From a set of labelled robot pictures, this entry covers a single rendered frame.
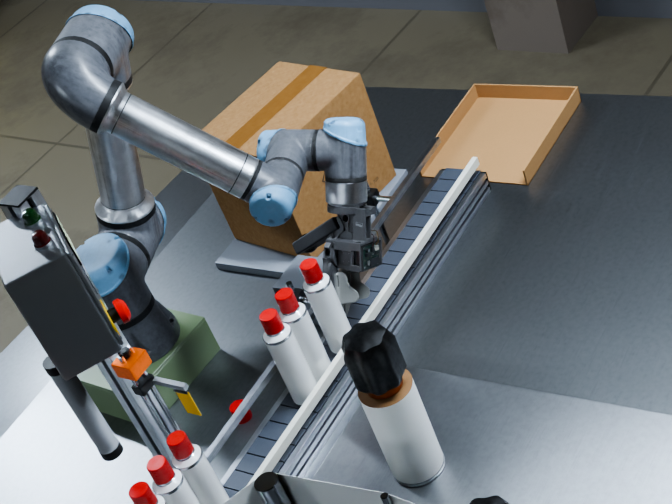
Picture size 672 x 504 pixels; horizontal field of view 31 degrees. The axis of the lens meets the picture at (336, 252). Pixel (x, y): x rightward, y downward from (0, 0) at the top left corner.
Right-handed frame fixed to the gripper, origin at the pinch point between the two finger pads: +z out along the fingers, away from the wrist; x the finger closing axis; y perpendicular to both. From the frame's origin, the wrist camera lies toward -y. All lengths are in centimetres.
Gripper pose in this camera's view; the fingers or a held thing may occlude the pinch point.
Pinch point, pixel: (340, 309)
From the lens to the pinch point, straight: 226.6
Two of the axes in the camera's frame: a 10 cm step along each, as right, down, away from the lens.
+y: 8.2, 1.0, -5.7
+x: 5.7, -1.9, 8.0
